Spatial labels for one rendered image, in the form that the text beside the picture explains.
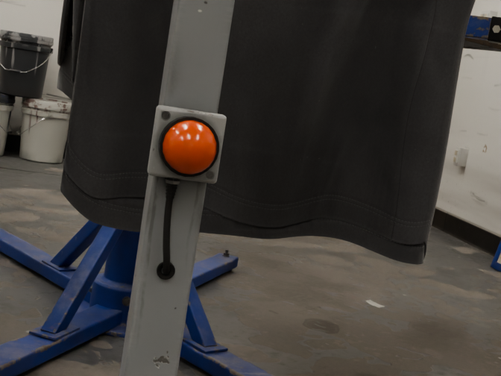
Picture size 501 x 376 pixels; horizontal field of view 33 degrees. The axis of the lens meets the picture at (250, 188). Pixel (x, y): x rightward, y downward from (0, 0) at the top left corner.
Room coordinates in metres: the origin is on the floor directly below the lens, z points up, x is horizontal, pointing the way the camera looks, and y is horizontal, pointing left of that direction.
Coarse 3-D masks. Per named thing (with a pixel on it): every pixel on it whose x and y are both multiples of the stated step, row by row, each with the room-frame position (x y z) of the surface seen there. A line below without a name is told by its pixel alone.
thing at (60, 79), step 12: (72, 0) 0.91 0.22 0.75; (72, 12) 0.91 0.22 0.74; (60, 24) 0.90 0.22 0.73; (72, 24) 0.91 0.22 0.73; (60, 36) 0.90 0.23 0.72; (60, 48) 0.92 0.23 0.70; (60, 60) 0.94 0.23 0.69; (60, 72) 0.95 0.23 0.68; (60, 84) 0.95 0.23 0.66; (72, 84) 0.94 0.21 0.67
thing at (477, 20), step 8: (472, 16) 1.98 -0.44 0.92; (480, 16) 1.97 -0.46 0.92; (496, 16) 1.96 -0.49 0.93; (472, 24) 1.98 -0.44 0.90; (480, 24) 1.97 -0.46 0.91; (488, 24) 1.97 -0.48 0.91; (496, 24) 1.96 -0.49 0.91; (472, 32) 1.98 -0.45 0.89; (480, 32) 1.97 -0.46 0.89; (488, 32) 1.97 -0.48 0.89; (496, 32) 1.95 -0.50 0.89; (488, 40) 1.96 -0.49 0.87; (496, 40) 1.96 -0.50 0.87
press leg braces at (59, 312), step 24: (72, 240) 2.42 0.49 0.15; (96, 240) 2.06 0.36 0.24; (48, 264) 2.47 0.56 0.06; (96, 264) 2.01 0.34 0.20; (72, 288) 1.95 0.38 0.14; (192, 288) 2.04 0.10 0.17; (72, 312) 1.92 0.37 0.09; (192, 312) 1.99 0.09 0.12; (48, 336) 1.84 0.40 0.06; (192, 336) 1.97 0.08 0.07
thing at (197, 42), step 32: (192, 0) 0.60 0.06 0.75; (224, 0) 0.61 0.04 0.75; (192, 32) 0.60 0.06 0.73; (224, 32) 0.61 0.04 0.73; (192, 64) 0.60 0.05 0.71; (224, 64) 0.61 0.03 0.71; (160, 96) 0.63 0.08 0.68; (192, 96) 0.60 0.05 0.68; (160, 128) 0.59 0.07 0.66; (224, 128) 0.60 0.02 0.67; (160, 160) 0.59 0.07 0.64; (160, 192) 0.60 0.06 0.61; (192, 192) 0.61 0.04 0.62; (160, 224) 0.60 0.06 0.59; (192, 224) 0.61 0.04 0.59; (160, 256) 0.60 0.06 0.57; (192, 256) 0.61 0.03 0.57; (160, 288) 0.60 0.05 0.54; (128, 320) 0.63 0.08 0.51; (160, 320) 0.60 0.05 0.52; (128, 352) 0.60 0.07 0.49; (160, 352) 0.61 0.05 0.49
